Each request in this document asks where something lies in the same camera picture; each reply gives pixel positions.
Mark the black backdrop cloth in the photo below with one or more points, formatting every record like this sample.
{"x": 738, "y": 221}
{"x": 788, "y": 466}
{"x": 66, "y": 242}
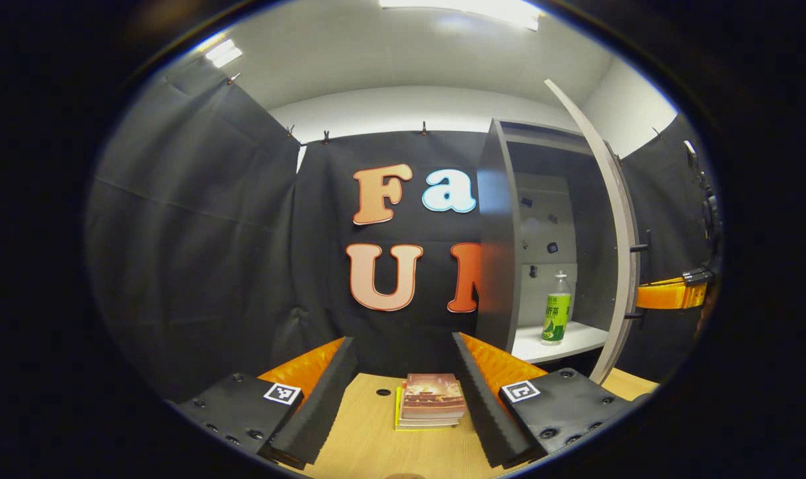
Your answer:
{"x": 209, "y": 253}

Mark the large ceiling light panel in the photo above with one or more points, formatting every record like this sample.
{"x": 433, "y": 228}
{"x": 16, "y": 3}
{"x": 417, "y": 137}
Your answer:
{"x": 482, "y": 10}

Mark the green label bottle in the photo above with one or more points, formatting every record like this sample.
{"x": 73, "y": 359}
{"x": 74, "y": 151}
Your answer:
{"x": 556, "y": 319}

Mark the grey cabinet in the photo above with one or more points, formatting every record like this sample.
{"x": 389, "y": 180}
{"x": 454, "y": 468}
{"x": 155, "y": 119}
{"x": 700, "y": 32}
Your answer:
{"x": 499, "y": 266}

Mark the small ceiling light panel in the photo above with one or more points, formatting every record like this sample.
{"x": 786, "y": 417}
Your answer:
{"x": 223, "y": 53}

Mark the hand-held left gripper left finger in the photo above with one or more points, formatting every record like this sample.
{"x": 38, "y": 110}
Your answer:
{"x": 323, "y": 406}

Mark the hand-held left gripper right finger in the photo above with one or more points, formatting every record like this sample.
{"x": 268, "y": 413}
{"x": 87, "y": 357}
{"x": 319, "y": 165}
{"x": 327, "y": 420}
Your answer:
{"x": 482, "y": 406}

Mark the yellow book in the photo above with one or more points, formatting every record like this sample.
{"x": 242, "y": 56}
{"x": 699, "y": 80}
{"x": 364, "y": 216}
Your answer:
{"x": 398, "y": 412}

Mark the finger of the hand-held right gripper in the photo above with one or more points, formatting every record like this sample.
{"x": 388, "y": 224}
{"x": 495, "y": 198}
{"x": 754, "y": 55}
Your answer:
{"x": 662, "y": 295}

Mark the red cover book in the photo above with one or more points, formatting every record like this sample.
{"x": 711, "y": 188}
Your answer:
{"x": 432, "y": 396}

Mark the beige cabinet door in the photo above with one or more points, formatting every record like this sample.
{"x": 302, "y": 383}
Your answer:
{"x": 629, "y": 266}

